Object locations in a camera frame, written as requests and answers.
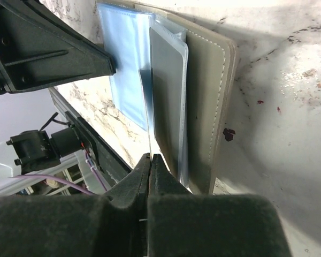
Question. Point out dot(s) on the beige card holder wallet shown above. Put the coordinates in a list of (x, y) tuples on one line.
[(211, 68)]

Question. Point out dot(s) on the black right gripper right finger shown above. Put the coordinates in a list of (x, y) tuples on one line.
[(183, 224)]

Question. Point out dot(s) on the aluminium rail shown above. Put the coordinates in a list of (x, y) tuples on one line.
[(61, 104)]

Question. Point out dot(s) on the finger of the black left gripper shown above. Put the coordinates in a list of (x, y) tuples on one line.
[(38, 50)]

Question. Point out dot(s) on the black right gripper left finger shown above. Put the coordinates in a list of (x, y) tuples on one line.
[(78, 225)]

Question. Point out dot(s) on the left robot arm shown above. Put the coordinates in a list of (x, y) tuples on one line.
[(34, 150)]

